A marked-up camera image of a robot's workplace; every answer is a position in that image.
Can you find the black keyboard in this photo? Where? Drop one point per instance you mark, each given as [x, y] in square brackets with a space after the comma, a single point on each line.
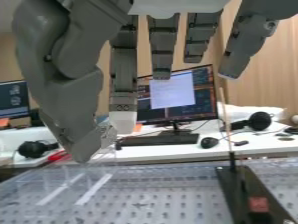
[160, 138]

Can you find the black mouse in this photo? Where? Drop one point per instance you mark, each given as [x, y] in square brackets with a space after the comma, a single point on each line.
[209, 142]

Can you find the white desk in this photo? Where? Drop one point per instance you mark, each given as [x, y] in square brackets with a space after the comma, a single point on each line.
[177, 151]

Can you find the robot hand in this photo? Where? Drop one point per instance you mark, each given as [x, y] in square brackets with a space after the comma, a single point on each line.
[67, 66]

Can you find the clear box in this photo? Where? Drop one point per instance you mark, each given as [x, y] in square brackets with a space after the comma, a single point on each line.
[67, 178]

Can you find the thin stick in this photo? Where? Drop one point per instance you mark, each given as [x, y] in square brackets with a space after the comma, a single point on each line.
[226, 126]

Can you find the computer screen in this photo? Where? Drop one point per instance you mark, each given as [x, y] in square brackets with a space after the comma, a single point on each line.
[13, 100]
[177, 96]

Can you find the black plate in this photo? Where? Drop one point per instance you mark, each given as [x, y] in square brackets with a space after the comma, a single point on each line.
[248, 186]

